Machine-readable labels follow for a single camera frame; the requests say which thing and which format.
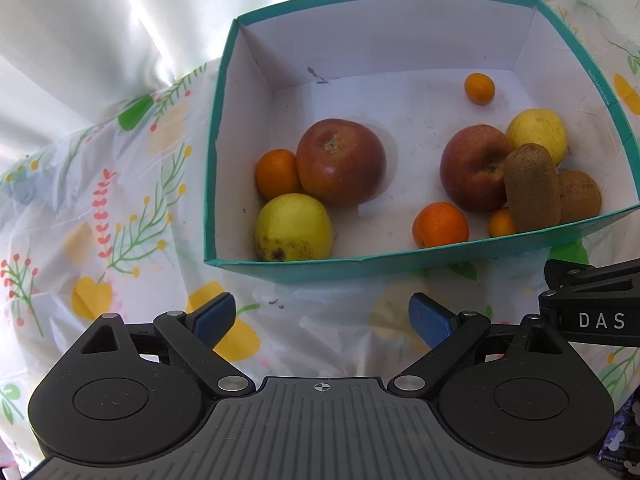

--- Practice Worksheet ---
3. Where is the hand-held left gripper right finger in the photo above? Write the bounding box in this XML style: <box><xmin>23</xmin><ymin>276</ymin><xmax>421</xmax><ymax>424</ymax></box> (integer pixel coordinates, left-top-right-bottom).
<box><xmin>391</xmin><ymin>292</ymin><xmax>571</xmax><ymax>397</ymax></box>

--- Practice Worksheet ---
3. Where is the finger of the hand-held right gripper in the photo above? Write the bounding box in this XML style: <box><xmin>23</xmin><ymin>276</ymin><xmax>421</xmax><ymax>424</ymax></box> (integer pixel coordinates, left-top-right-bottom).
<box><xmin>544</xmin><ymin>258</ymin><xmax>640</xmax><ymax>298</ymax></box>

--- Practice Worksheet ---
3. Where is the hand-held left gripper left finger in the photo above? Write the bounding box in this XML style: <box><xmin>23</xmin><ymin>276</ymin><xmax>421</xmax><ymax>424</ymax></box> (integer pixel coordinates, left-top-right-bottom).
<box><xmin>80</xmin><ymin>292</ymin><xmax>257</xmax><ymax>397</ymax></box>

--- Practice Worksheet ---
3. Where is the small tangerine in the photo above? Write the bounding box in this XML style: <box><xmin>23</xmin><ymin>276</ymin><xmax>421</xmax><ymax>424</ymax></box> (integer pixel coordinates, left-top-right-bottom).
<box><xmin>464</xmin><ymin>73</ymin><xmax>496</xmax><ymax>106</ymax></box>
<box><xmin>488</xmin><ymin>207</ymin><xmax>517</xmax><ymax>238</ymax></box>

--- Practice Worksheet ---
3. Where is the brown kiwi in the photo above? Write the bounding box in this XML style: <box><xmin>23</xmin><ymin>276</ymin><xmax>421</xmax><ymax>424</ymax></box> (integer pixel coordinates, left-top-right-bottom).
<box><xmin>503</xmin><ymin>143</ymin><xmax>562</xmax><ymax>233</ymax></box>
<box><xmin>557</xmin><ymin>170</ymin><xmax>602</xmax><ymax>223</ymax></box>

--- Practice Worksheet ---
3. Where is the yellow pear with brown spots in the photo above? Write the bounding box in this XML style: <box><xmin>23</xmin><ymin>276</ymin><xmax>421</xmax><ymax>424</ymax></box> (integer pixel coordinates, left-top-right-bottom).
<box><xmin>255</xmin><ymin>193</ymin><xmax>334</xmax><ymax>262</ymax></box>

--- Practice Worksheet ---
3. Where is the red apple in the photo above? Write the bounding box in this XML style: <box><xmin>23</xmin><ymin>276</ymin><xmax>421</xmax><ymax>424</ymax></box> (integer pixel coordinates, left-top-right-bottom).
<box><xmin>440</xmin><ymin>125</ymin><xmax>515</xmax><ymax>213</ymax></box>
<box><xmin>296</xmin><ymin>119</ymin><xmax>387</xmax><ymax>207</ymax></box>

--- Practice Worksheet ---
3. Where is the teal cardboard box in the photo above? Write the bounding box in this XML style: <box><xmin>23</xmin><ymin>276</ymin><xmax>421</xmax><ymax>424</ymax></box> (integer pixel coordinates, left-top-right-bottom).
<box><xmin>202</xmin><ymin>0</ymin><xmax>640</xmax><ymax>283</ymax></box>

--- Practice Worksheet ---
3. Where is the white floral tablecloth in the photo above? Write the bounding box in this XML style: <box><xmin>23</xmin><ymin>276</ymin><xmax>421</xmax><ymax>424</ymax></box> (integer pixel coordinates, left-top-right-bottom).
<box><xmin>0</xmin><ymin>0</ymin><xmax>640</xmax><ymax>471</ymax></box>

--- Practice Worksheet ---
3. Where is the purple patterned packet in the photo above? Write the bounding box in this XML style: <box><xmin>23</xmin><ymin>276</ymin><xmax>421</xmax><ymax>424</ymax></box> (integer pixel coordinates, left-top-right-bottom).
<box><xmin>597</xmin><ymin>395</ymin><xmax>640</xmax><ymax>478</ymax></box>

